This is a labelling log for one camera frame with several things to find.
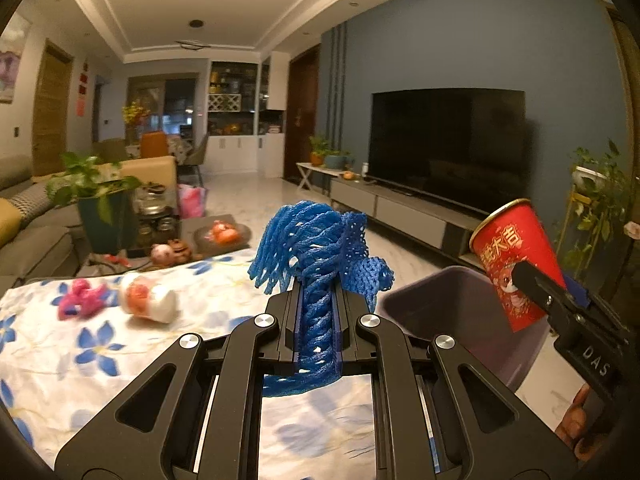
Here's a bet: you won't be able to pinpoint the yellow pillow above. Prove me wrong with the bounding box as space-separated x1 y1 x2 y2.
120 156 178 196
0 197 23 233

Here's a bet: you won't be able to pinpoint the grey sofa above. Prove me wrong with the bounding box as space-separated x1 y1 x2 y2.
0 154 81 281

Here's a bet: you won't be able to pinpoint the blue foam net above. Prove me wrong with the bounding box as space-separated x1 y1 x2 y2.
247 200 396 400

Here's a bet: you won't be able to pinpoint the potted plant dark green pot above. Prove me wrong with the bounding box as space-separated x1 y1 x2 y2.
46 152 143 256

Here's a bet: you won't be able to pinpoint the purple framed painting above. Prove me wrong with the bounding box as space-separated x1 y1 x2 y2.
0 12 32 103

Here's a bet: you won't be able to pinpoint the grey dining chair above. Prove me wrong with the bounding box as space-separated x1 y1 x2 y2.
182 132 211 186

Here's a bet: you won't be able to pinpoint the dark wooden door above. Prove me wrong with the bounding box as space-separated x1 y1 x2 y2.
282 43 321 181

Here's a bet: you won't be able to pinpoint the person's right hand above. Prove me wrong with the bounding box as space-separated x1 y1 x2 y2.
554 382 593 463

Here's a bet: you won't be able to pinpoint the orange dining chair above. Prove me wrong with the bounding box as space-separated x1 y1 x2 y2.
140 131 169 159

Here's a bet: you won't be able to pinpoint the potted plant orange pot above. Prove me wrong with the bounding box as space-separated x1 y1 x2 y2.
307 135 331 166

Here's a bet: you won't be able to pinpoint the red wall decorations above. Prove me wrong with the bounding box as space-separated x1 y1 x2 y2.
76 62 91 116

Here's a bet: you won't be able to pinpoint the pink toy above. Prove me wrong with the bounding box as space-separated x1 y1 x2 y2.
56 280 112 321

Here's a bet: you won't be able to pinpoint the pink bag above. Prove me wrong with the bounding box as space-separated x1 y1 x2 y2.
177 184 208 218

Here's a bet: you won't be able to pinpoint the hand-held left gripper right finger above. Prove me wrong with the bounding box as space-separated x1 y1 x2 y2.
335 287 553 480

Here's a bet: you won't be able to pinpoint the blue floral tablecloth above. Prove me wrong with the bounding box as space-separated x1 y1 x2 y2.
0 247 441 480

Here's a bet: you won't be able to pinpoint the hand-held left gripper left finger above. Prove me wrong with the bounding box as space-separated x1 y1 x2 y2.
54 287 303 480

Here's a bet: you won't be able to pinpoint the dark coffee table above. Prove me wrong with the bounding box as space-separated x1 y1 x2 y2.
75 212 251 276

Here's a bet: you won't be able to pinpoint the light wooden door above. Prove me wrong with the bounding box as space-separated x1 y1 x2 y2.
32 39 76 176

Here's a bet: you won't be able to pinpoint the balcony glass door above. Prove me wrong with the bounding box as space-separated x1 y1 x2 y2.
125 76 208 141

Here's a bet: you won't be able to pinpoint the yellow flowers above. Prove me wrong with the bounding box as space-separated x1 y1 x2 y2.
122 101 151 126

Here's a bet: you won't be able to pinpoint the white display cabinet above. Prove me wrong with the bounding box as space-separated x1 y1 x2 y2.
206 52 286 176

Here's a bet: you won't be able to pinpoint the white side table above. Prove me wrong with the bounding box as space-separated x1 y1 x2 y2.
296 161 351 191

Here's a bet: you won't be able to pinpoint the red paper cup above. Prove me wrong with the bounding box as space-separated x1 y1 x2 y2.
469 198 568 333

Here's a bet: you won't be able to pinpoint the white bottle orange label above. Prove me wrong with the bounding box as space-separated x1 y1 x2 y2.
119 272 179 323

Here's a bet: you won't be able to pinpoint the grey purple trash bin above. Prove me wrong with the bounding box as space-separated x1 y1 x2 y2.
377 266 548 393

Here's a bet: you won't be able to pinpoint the black television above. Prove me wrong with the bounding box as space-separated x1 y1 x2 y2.
367 89 527 216

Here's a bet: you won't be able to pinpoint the orange figurine on plate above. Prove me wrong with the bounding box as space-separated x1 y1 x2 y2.
192 220 251 247

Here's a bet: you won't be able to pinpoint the grey television cabinet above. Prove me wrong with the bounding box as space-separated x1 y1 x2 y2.
327 177 501 256

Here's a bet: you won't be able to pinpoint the small brown teapot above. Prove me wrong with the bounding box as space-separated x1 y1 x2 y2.
167 239 196 263

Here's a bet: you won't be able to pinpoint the glass teapot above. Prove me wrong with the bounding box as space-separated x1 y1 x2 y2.
137 185 168 216

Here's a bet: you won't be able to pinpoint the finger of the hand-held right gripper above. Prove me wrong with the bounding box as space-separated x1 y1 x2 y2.
562 279 626 333
510 259 576 320

